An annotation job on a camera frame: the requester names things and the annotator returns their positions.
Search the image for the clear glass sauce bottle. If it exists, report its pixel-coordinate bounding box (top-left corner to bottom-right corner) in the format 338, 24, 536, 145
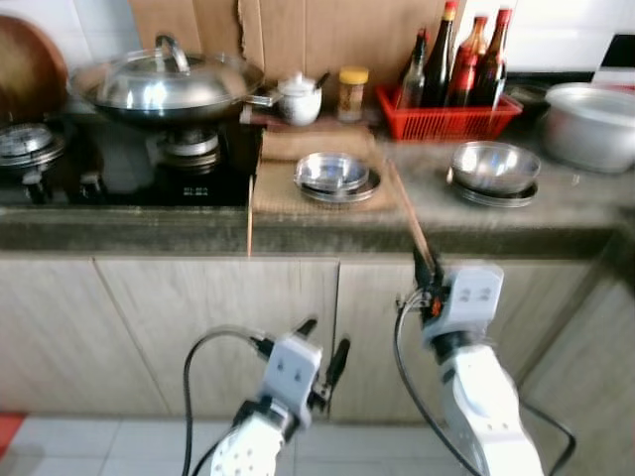
400, 30, 428, 108

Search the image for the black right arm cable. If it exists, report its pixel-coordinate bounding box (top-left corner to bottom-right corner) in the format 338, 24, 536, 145
394, 288, 578, 476

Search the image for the tall dark sauce bottle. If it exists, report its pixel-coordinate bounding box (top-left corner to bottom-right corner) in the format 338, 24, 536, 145
422, 0, 459, 108

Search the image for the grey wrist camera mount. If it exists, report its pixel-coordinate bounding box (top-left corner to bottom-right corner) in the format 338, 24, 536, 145
427, 263, 504, 343
260, 334, 323, 403

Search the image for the black wall panel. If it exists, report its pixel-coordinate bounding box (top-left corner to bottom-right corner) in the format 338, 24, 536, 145
600, 35, 635, 70

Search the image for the glass jar with yellow lid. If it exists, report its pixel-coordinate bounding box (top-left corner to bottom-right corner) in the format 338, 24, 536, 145
337, 66, 370, 123

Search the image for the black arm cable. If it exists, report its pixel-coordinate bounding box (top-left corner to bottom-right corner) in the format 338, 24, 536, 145
182, 327, 271, 476
394, 288, 578, 476

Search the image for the steel wok lid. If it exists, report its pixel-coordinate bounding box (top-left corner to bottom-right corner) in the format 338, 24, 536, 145
69, 35, 264, 110

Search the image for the dark metal wok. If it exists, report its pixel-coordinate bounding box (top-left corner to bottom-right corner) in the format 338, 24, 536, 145
69, 59, 279, 128

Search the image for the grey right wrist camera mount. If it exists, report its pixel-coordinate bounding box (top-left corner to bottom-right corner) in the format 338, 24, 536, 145
427, 263, 504, 343

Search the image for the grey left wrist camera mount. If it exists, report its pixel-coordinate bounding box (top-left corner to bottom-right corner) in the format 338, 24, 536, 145
260, 334, 323, 403

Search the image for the dark red-capped sauce bottle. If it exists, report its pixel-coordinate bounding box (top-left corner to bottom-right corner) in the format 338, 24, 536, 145
472, 8, 512, 108

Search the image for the small black pot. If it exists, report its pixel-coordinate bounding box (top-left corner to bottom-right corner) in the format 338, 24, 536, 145
506, 84, 552, 110

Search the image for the red label sauce bottle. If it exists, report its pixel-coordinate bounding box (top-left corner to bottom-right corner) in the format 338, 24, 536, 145
448, 15, 489, 108

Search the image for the red plastic basket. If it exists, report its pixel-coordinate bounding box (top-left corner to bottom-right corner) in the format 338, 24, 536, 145
375, 84, 524, 142

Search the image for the round dark wooden board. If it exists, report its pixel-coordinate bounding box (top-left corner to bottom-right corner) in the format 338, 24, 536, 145
0, 15, 68, 125

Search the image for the black gas stove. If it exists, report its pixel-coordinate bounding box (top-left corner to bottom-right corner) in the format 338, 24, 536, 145
0, 114, 264, 207

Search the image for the red floor mat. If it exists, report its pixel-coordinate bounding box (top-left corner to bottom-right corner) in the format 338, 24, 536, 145
0, 412, 26, 457

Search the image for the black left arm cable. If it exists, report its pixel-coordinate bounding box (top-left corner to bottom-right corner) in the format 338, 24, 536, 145
182, 327, 271, 476

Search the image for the white ceramic lidded jar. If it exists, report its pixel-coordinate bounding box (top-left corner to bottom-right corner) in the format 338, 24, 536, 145
276, 71, 323, 127

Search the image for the light wood base cabinet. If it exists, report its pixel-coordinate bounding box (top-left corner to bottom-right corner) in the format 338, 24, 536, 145
0, 253, 621, 422
521, 233, 635, 476

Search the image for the large aluminium pot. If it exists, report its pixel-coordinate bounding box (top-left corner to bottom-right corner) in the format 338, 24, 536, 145
541, 82, 635, 175

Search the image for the brown cardboard sheet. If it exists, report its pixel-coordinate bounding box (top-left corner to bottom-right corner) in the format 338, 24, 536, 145
129, 0, 447, 85

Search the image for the brown wooden board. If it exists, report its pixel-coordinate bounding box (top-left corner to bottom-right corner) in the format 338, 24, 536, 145
260, 124, 376, 162

